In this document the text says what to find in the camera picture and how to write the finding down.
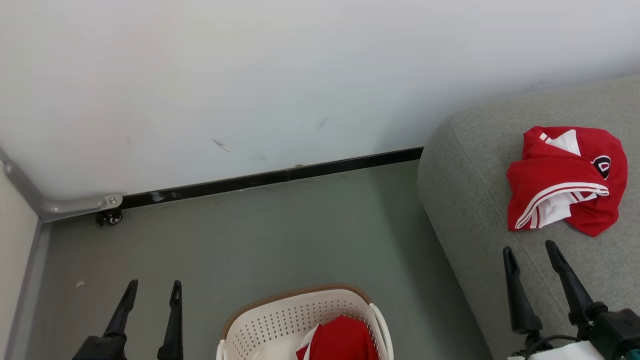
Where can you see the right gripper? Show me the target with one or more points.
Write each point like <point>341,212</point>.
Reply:
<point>620,335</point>

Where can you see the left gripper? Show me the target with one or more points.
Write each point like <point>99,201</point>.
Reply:
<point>100,349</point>

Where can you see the red white jersey with emblem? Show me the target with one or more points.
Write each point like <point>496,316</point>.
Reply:
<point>550,175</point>

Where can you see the plain red garment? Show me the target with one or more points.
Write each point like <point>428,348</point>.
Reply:
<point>342,342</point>

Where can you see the grey fabric sofa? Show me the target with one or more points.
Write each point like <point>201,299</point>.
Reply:
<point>475,200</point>

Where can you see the small black caster wheel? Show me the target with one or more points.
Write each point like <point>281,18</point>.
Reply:
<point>112,218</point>

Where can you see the grey floor trim strip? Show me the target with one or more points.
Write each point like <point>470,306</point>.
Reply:
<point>30,280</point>

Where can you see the cream laundry basket brown rim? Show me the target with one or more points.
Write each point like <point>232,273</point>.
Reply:
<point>280,320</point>

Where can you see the black baseboard strip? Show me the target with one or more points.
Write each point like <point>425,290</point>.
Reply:
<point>260,179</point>

